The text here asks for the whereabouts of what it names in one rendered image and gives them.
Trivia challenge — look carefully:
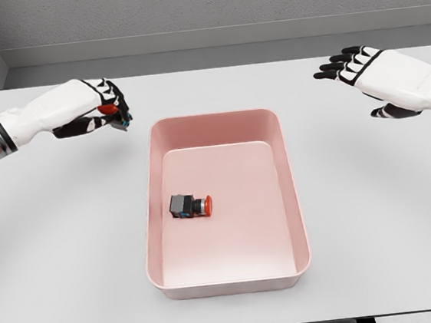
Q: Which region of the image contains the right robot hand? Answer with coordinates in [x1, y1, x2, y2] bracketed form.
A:
[311, 38, 431, 127]

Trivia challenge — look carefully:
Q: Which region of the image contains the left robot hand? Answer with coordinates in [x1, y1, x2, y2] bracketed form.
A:
[31, 74, 135, 141]

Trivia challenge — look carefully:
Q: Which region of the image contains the red-button industrial switch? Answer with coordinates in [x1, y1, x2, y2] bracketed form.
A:
[97, 102, 135, 136]
[167, 190, 215, 221]

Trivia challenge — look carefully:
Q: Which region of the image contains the pink plastic basket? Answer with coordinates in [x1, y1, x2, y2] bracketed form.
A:
[130, 103, 315, 305]

